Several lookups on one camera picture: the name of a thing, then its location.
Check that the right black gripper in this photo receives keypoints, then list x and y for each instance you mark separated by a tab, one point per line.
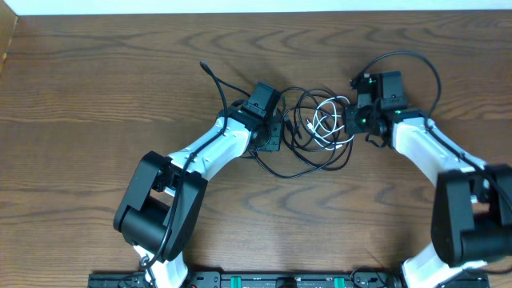
349	116

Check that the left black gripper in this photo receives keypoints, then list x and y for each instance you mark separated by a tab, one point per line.
276	144

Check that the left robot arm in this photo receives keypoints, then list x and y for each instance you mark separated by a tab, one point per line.
159	210

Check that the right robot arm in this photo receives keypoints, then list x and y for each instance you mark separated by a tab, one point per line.
471	220

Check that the cardboard panel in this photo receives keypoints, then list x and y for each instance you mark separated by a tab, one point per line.
8	23

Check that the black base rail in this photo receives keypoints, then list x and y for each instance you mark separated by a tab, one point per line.
213	279

